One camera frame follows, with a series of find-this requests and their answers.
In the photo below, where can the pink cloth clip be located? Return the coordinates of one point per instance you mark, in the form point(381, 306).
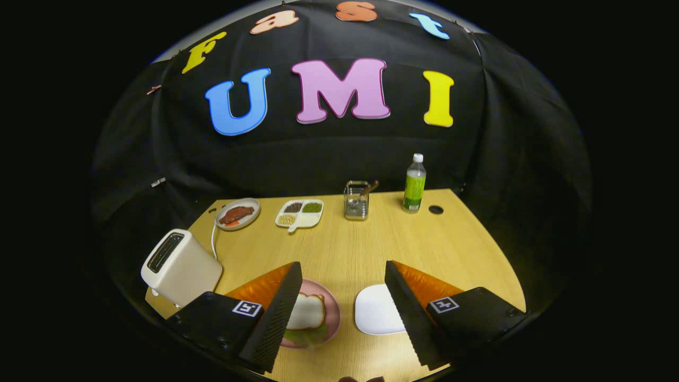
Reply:
point(154, 89)

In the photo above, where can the white divided seed dish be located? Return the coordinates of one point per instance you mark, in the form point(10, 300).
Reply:
point(306, 220)

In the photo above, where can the grey round plate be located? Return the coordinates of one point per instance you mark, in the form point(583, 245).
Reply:
point(252, 218)

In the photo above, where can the toasted white bread slice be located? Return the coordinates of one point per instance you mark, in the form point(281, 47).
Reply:
point(307, 313)

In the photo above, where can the pink round plate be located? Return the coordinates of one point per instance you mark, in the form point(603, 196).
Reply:
point(332, 313)

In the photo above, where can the red meat piece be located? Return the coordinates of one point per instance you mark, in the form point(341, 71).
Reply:
point(236, 214)

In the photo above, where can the green lettuce leaf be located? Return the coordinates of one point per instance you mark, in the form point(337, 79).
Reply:
point(305, 337)

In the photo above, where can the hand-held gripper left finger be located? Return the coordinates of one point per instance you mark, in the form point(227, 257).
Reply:
point(273, 323)

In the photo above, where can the white toaster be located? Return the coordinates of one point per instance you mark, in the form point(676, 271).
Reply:
point(185, 273)

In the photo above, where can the white flat plate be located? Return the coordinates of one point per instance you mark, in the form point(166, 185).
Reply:
point(376, 310)

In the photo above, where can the white cloth clip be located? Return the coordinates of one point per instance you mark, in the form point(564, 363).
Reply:
point(158, 182)

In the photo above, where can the green drink bottle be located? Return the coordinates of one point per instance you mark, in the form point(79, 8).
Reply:
point(414, 188)

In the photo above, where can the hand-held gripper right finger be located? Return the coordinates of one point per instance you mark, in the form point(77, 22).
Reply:
point(411, 318)

